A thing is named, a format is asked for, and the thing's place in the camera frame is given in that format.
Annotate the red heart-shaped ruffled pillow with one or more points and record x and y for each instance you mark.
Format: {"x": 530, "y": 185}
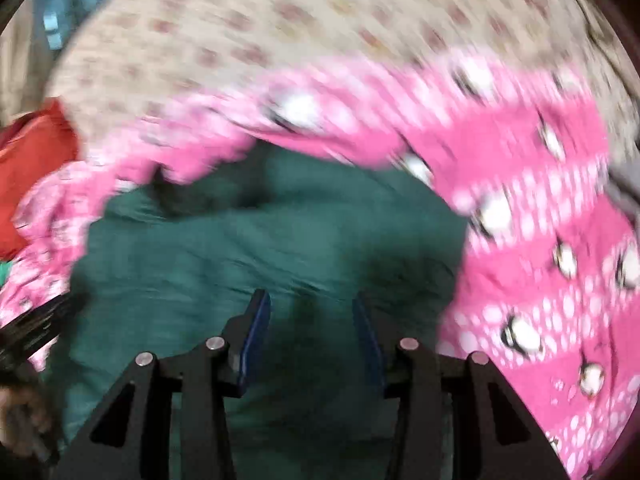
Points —
{"x": 35, "y": 170}

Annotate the beige floral bed sheet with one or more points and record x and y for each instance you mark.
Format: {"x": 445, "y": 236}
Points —
{"x": 250, "y": 20}

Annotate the grey garment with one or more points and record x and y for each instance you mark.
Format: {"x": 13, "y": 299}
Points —
{"x": 627, "y": 185}

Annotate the green cloth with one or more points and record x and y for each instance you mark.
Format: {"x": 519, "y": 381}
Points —
{"x": 4, "y": 271}

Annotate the dark green puffer jacket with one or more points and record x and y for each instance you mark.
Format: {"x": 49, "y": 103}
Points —
{"x": 175, "y": 285}

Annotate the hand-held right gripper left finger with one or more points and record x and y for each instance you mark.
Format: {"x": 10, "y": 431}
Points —
{"x": 254, "y": 340}

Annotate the pink penguin print blanket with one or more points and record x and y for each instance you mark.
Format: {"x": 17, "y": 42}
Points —
{"x": 525, "y": 185}

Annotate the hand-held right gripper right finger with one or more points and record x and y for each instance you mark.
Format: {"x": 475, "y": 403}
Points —
{"x": 370, "y": 345}

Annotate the beige curtain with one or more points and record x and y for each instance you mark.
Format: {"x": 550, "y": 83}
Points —
{"x": 20, "y": 60}

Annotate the person's left hand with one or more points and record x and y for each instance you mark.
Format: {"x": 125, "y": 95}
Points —
{"x": 22, "y": 420}

